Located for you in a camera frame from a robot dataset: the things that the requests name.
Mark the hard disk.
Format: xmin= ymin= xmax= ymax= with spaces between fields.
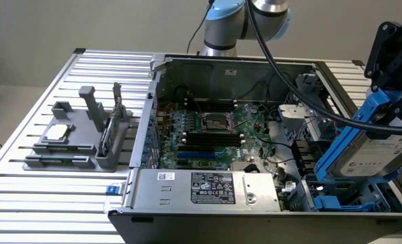
xmin=314 ymin=87 xmax=402 ymax=184

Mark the grey drive cage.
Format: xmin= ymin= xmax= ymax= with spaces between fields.
xmin=278 ymin=103 xmax=313 ymax=131

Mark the green motherboard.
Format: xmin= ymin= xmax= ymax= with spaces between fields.
xmin=150 ymin=100 xmax=291 ymax=176

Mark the black RAM slot bank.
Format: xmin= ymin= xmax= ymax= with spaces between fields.
xmin=184 ymin=97 xmax=239 ymax=113
xmin=183 ymin=131 xmax=246 ymax=147

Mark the CPU socket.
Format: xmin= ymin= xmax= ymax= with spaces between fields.
xmin=200 ymin=111 xmax=238 ymax=134

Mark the silver chipset heat sink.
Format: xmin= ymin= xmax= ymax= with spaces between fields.
xmin=231 ymin=161 xmax=257 ymax=174

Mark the black expansion slot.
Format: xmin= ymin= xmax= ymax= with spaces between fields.
xmin=176 ymin=145 xmax=215 ymax=154
xmin=178 ymin=160 xmax=219 ymax=166

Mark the blue expansion slot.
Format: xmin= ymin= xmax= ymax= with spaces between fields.
xmin=178 ymin=151 xmax=215 ymax=159

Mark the open black PC case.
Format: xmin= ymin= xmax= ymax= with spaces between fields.
xmin=107 ymin=54 xmax=402 ymax=244

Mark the silver power supply unit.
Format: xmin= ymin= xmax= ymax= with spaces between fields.
xmin=122 ymin=169 xmax=282 ymax=213

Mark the graphics card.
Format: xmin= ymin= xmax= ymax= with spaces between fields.
xmin=98 ymin=81 xmax=126 ymax=156

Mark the grey parts rack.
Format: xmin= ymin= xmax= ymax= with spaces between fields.
xmin=21 ymin=85 xmax=135 ymax=173

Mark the CPU chip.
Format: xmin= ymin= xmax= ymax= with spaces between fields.
xmin=49 ymin=124 xmax=69 ymax=140

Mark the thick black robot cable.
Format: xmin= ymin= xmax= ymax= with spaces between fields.
xmin=247 ymin=0 xmax=402 ymax=136

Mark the blue disk bay bracket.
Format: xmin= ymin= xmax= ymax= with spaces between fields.
xmin=311 ymin=195 xmax=393 ymax=212

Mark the thin black cable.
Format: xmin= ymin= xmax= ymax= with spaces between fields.
xmin=186 ymin=0 xmax=215 ymax=55

